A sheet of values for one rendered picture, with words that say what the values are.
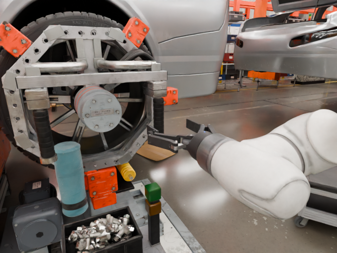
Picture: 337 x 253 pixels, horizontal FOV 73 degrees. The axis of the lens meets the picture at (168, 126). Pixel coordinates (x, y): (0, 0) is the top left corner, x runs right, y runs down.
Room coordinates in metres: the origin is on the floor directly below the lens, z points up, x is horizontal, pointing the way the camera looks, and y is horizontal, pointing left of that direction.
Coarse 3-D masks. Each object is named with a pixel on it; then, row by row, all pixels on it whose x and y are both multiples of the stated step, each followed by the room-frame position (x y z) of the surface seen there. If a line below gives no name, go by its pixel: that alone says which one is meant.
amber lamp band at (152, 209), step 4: (148, 204) 0.57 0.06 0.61; (152, 204) 0.56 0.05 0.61; (156, 204) 0.57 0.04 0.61; (160, 204) 0.57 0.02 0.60; (148, 208) 0.56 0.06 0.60; (152, 208) 0.56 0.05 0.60; (156, 208) 0.57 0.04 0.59; (160, 208) 0.57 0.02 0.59; (148, 212) 0.56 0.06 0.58; (152, 212) 0.56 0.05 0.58; (156, 212) 0.57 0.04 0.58; (160, 212) 0.57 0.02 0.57
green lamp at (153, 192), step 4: (148, 184) 0.59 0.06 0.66; (152, 184) 0.59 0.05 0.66; (156, 184) 0.59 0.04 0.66; (148, 188) 0.57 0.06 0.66; (152, 188) 0.57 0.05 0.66; (156, 188) 0.57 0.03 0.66; (160, 188) 0.57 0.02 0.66; (148, 192) 0.56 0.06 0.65; (152, 192) 0.56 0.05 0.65; (156, 192) 0.57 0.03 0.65; (160, 192) 0.57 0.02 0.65; (148, 196) 0.56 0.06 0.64; (152, 196) 0.56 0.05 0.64; (156, 196) 0.57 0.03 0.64; (160, 196) 0.57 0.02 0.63; (148, 200) 0.56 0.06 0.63; (152, 200) 0.56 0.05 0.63
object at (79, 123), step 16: (112, 48) 1.03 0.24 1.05; (64, 96) 0.88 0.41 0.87; (144, 96) 1.02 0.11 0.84; (32, 112) 0.96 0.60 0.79; (128, 112) 1.15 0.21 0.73; (144, 112) 1.01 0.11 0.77; (32, 128) 0.81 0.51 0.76; (128, 128) 1.00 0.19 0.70; (80, 144) 1.00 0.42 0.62; (96, 144) 1.01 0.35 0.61; (112, 144) 0.98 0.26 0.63
